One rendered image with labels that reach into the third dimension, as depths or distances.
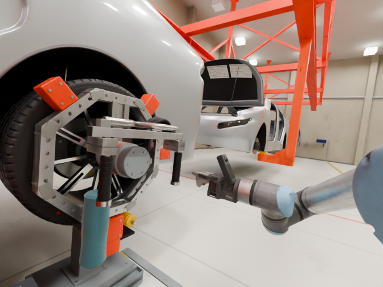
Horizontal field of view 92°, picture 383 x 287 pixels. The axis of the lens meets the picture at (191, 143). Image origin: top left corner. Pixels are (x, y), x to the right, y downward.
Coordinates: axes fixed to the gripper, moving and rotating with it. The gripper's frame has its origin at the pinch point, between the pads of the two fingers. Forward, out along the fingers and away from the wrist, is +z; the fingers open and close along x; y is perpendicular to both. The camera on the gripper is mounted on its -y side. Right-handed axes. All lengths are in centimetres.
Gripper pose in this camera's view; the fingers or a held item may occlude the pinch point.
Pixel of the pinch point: (195, 171)
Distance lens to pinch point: 78.4
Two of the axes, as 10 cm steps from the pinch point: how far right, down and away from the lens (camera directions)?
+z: -8.2, -1.2, 5.6
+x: 5.6, 0.0, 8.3
